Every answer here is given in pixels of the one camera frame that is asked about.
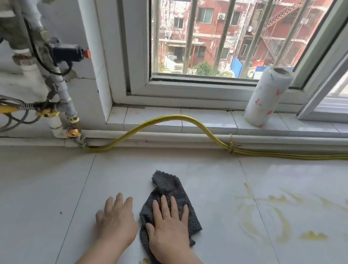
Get person's right hand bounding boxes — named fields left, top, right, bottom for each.
left=139, top=192, right=199, bottom=264

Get person's left hand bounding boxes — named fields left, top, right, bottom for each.
left=91, top=188, right=145, bottom=251

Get dark grey cloth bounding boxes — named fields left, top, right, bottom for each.
left=131, top=168, right=212, bottom=264

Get long white horizontal pipe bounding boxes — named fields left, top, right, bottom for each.
left=0, top=71, right=348, bottom=212

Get paper towel roll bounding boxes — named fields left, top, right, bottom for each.
left=242, top=62, right=296, bottom=133

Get white pipe brass valve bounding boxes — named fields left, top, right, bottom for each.
left=0, top=0, right=87, bottom=140

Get black solenoid valve red button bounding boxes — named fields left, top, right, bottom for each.
left=45, top=39, right=94, bottom=67

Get red brick apartment building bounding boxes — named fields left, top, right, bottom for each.
left=135, top=0, right=348, bottom=104

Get grey window security bars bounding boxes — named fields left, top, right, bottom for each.
left=137, top=0, right=348, bottom=104

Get orange yellow valve handle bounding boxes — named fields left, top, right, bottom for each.
left=65, top=126, right=83, bottom=140

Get yellow cord tie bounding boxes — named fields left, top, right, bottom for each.
left=225, top=133, right=243, bottom=155

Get long yellow gas hose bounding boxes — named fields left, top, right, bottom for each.
left=85, top=99, right=348, bottom=198

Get group of white wall pipes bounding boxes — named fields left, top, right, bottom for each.
left=0, top=126, right=82, bottom=166

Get grey coiled cable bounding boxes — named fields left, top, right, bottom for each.
left=0, top=92, right=46, bottom=144

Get white window frame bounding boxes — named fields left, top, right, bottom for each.
left=36, top=0, right=348, bottom=168

